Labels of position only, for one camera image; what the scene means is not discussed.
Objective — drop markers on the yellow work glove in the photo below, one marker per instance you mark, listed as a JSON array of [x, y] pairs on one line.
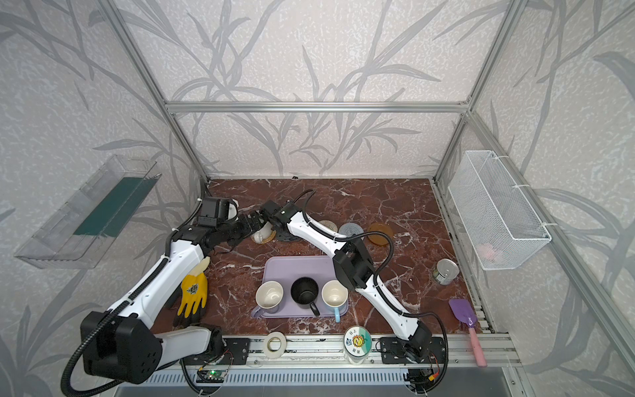
[[194, 296]]

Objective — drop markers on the clear plastic wall bin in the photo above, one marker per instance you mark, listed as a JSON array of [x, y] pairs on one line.
[[78, 235]]

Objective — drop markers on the white mug blue handle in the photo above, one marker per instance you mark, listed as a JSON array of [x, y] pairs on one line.
[[335, 297]]

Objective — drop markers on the black mug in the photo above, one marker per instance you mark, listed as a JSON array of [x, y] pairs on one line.
[[304, 291]]

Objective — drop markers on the small clear cup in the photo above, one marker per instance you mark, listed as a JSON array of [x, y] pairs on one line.
[[445, 272]]

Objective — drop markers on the pink purple spatula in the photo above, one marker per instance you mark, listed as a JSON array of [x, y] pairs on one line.
[[465, 314]]

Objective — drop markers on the white tape roll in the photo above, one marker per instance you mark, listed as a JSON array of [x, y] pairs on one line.
[[275, 345]]

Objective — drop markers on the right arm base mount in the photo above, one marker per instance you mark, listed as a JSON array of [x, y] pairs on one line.
[[397, 350]]

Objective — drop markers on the white wire mesh basket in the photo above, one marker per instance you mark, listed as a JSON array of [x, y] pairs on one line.
[[494, 209]]

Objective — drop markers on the amber brown coaster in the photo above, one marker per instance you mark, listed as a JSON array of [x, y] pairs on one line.
[[383, 233]]

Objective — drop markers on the pink object in basket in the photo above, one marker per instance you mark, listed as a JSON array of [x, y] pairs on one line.
[[488, 252]]

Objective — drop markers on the grey round coaster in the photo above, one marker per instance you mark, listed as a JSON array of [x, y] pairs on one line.
[[351, 230]]

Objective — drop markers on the round lidded container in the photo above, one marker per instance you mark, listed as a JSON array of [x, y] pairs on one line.
[[357, 343]]

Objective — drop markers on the beige spiral woven coaster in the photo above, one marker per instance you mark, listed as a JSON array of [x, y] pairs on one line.
[[329, 225]]

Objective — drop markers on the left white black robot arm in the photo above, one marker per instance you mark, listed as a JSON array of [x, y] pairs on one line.
[[158, 322]]

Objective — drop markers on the lavender plastic tray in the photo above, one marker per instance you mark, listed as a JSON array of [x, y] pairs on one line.
[[286, 270]]

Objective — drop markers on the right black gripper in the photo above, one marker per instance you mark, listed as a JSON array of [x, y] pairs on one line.
[[282, 240]]

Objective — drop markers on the aluminium front rail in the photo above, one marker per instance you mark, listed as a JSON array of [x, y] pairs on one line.
[[327, 351]]

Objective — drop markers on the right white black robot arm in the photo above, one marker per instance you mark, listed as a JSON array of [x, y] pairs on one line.
[[355, 269]]

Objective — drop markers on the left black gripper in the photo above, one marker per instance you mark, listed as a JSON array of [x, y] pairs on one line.
[[248, 228]]

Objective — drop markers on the woven cork coaster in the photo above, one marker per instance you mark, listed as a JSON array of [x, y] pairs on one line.
[[262, 237]]

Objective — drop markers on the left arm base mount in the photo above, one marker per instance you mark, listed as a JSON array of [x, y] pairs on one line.
[[228, 351]]

